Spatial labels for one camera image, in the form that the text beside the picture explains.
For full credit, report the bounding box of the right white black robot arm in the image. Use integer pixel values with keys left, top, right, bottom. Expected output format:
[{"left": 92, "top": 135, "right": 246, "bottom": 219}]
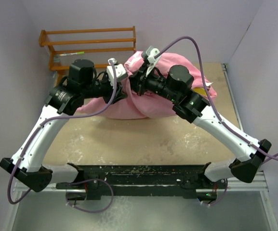
[{"left": 129, "top": 65, "right": 271, "bottom": 188}]

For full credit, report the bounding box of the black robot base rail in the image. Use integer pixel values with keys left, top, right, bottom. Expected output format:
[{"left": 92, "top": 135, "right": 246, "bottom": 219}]
[{"left": 56, "top": 165, "right": 226, "bottom": 201}]

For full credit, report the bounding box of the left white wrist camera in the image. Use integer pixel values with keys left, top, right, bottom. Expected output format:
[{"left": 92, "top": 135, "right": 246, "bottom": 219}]
[{"left": 106, "top": 58, "right": 128, "bottom": 86}]

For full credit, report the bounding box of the green marker pen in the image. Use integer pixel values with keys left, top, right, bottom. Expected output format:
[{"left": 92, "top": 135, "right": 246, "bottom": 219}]
[{"left": 59, "top": 51, "right": 85, "bottom": 57}]

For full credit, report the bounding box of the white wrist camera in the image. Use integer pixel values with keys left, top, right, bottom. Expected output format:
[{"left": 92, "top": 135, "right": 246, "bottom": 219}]
[
  {"left": 141, "top": 46, "right": 161, "bottom": 76},
  {"left": 106, "top": 58, "right": 128, "bottom": 86}
]

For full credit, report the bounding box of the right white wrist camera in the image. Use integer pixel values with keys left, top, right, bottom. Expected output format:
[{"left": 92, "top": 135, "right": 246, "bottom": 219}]
[{"left": 141, "top": 46, "right": 161, "bottom": 76}]

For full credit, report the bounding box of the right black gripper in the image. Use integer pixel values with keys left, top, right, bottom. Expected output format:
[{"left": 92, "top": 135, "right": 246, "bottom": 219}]
[{"left": 121, "top": 61, "right": 179, "bottom": 103}]

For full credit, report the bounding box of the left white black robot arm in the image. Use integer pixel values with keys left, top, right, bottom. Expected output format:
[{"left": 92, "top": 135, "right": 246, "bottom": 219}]
[{"left": 0, "top": 58, "right": 127, "bottom": 192}]

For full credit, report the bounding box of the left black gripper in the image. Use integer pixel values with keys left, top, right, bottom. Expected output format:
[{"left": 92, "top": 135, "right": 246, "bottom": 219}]
[{"left": 81, "top": 74, "right": 127, "bottom": 106}]

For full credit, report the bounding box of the orange wooden rack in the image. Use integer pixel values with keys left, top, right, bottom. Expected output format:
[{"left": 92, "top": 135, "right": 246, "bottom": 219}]
[{"left": 38, "top": 26, "right": 136, "bottom": 81}]

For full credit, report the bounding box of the pink pillowcase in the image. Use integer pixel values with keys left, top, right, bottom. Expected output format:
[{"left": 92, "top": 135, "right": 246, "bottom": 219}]
[{"left": 76, "top": 51, "right": 217, "bottom": 119}]

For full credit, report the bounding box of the yellow white pillow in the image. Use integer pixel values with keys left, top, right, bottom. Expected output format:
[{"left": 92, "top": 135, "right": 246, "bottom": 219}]
[{"left": 193, "top": 88, "right": 207, "bottom": 96}]

